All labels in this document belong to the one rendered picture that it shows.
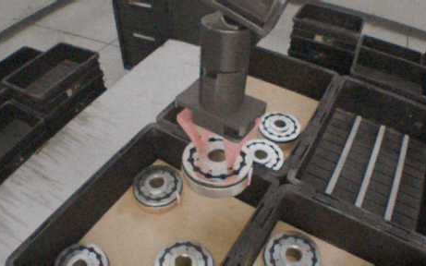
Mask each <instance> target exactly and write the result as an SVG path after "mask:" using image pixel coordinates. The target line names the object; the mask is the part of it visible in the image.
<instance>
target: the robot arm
mask: <svg viewBox="0 0 426 266"><path fill-rule="evenodd" d="M201 1H202V2H203V3H206V4H207V5H208V6H211V7H214V8H215V9H216V10H218V11H217V12H216V13H212V14H208V15H207V16H205V17H203V18H202V19H201V49H200V78H199V80H198V81H197V82H195V83H194V84H191V86H189V87H188V88H186V89H185V90H183V91H182V92H180V93H179V94H178V95H177V96H176V108H177V107H178V106H179V105H180V106H183V107H185V108H186V109H185V110H184V111H181V112H180V113H179V114H178V115H177V116H176V120H177V122H178V123H179V125H181V126H182V127H183V128H184V129H185V131H186V132H187V133H188V135H189V138H190V139H191V141H193V143H194V145H195V147H196V148H197V150H198V152H199V153H201V152H202V151H203V150H204V149H205V147H206V144H207V141H208V138H209V135H210V132H212V133H214V134H216V135H218V136H220V137H221V138H223V144H224V150H225V159H226V163H227V167H229V168H230V167H231V166H232V165H233V164H234V163H235V160H236V158H237V157H238V155H239V153H240V151H241V149H242V147H243V145H244V144H245V142H246V141H248V140H249V138H250V135H251V134H252V133H253V132H254V130H255V129H256V128H257V127H258V126H259V125H260V124H261V123H262V116H263V115H264V114H265V113H266V108H267V102H265V101H263V100H260V99H256V98H254V97H251V96H249V95H248V94H245V93H246V86H247V83H246V80H247V74H248V67H249V61H250V49H252V48H254V47H255V46H256V45H257V44H258V43H259V42H260V41H261V39H262V38H263V37H264V38H265V37H266V36H268V34H269V33H270V32H271V31H273V29H274V27H275V26H276V25H277V22H278V21H279V19H280V17H281V16H282V15H283V12H284V10H285V8H286V7H287V4H288V2H289V1H290V0H201ZM195 126H200V127H202V137H201V139H200V136H199V134H198V131H197V129H196V128H195Z"/></svg>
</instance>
